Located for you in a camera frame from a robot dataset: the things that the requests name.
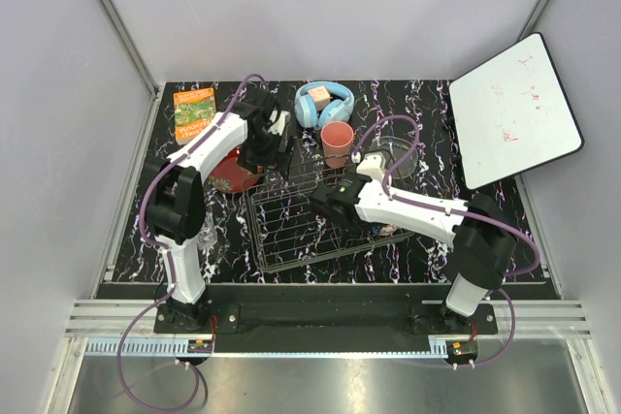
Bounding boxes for clear drinking glass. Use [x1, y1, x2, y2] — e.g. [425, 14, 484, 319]
[197, 212, 217, 254]

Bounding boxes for blue patterned bowl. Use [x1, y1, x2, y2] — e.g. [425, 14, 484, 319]
[368, 223, 399, 238]

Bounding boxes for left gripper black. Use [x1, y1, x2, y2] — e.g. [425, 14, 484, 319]
[238, 128, 296, 179]

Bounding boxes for purple cable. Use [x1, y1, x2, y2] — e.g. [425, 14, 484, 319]
[351, 114, 540, 369]
[118, 73, 271, 408]

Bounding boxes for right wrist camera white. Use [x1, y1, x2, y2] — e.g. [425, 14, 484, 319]
[351, 152, 387, 181]

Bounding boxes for pink plastic cup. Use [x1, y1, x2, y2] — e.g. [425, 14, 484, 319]
[320, 121, 354, 169]

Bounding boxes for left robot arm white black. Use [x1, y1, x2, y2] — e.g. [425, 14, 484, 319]
[139, 89, 294, 333]

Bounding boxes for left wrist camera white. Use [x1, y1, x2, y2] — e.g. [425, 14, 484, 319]
[268, 111, 290, 136]

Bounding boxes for small pink cube box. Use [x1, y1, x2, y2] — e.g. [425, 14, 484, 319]
[308, 85, 331, 111]

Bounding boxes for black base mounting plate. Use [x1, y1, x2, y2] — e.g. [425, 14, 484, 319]
[154, 284, 499, 356]

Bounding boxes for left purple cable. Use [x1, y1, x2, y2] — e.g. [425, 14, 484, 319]
[118, 73, 271, 408]

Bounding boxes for clear glass plate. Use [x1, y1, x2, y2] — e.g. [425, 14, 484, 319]
[369, 136, 418, 179]

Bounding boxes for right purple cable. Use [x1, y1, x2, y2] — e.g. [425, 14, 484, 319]
[351, 114, 540, 369]

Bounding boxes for white board black frame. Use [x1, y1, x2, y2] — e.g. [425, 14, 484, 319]
[449, 32, 584, 190]

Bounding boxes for wire dish rack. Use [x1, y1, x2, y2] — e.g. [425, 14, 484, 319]
[243, 155, 412, 273]

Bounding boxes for red floral lacquer bowl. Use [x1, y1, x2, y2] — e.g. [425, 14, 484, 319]
[208, 148, 263, 194]

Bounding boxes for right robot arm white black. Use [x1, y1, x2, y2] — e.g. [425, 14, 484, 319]
[309, 174, 517, 334]

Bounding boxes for light blue headphones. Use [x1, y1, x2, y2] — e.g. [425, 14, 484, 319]
[294, 81, 355, 130]

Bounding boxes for orange green book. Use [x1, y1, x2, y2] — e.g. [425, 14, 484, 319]
[173, 87, 217, 145]

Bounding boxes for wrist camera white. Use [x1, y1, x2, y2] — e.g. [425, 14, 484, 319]
[268, 111, 290, 136]
[351, 152, 387, 181]

